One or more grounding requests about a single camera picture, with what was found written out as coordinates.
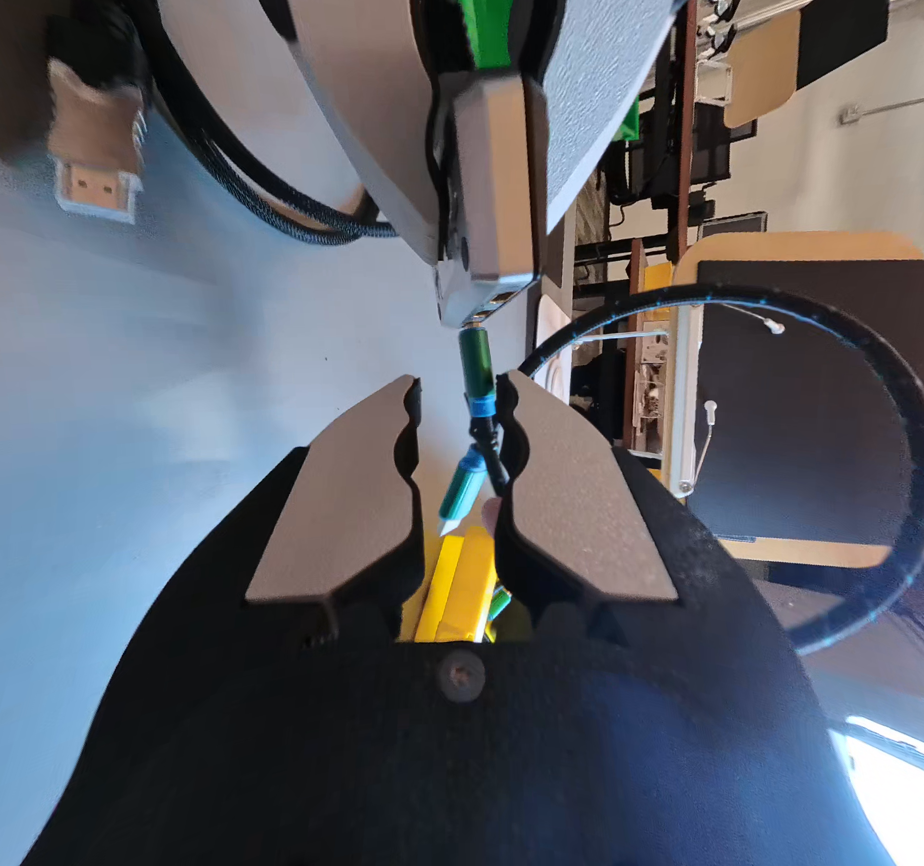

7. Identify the yellow plastic bin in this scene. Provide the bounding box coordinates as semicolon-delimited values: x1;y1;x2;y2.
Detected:
397;527;535;643

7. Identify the black panel with wooden rim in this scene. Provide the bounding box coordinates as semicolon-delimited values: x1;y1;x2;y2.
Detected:
667;231;924;571

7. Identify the thick black silver plug cable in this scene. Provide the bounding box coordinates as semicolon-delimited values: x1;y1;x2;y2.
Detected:
43;0;399;246

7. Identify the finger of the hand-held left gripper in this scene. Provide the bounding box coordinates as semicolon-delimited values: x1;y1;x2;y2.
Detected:
520;0;716;233
155;0;443;266

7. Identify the grey hdmi switch hub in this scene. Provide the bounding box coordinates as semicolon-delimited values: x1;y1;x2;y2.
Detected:
433;72;550;329

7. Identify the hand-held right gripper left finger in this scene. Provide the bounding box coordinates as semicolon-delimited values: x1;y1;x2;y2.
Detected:
244;374;427;642

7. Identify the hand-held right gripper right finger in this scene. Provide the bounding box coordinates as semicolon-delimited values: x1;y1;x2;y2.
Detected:
494;369;680;642

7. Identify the white panel stand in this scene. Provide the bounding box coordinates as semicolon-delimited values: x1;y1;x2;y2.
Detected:
534;296;705;499

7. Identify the green plug hdmi cable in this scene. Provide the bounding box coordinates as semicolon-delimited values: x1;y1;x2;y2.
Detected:
437;285;924;658

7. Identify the clear stand with tools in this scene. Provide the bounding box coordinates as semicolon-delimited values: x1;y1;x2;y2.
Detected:
696;0;744;105

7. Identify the background desk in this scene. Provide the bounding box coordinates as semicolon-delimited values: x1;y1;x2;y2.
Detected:
671;0;700;261

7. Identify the plywood and black chair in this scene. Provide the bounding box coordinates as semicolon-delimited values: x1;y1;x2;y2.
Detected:
724;0;890;129

